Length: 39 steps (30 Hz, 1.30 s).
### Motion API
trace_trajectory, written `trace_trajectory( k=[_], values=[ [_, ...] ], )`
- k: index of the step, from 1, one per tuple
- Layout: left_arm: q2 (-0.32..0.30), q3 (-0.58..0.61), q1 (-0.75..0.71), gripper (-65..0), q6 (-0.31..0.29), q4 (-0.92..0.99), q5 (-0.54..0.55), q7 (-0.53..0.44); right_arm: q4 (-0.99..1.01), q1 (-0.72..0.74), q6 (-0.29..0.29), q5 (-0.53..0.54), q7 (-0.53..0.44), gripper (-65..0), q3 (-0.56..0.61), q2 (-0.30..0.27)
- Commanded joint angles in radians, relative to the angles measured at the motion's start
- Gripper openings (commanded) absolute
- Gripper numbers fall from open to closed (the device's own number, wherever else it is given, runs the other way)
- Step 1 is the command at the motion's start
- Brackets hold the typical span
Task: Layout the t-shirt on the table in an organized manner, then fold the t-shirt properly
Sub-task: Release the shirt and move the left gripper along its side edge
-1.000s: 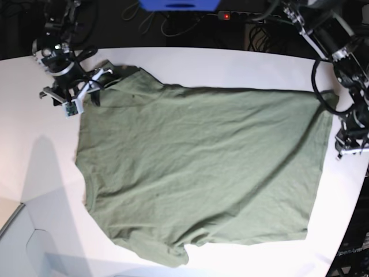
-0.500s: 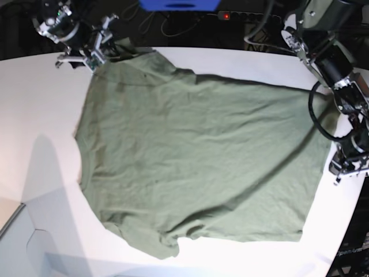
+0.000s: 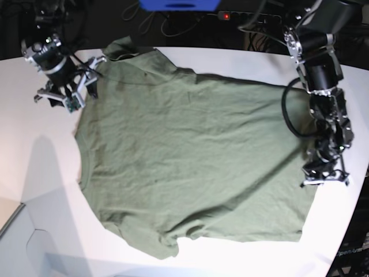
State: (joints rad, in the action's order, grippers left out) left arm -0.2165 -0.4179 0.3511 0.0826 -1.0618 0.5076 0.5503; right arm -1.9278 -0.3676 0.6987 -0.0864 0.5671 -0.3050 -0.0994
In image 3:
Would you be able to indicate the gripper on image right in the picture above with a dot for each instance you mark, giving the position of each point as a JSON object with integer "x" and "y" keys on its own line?
{"x": 318, "y": 172}

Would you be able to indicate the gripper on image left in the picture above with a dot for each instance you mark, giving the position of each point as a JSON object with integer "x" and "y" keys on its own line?
{"x": 68, "y": 78}

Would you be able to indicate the green t-shirt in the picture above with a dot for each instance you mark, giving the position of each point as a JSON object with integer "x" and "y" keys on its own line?
{"x": 167, "y": 153}

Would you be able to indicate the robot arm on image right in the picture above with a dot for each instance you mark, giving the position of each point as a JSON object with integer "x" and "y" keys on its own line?
{"x": 310, "y": 29}

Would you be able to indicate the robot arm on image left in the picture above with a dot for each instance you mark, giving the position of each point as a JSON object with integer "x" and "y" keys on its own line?
{"x": 48, "y": 50}

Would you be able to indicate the blue box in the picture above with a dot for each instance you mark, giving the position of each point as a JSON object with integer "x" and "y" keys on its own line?
{"x": 179, "y": 5}

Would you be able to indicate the black power strip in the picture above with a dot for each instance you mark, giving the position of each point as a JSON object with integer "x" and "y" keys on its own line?
{"x": 243, "y": 17}

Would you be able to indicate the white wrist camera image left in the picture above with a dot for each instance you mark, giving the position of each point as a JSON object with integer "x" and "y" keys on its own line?
{"x": 74, "y": 103}

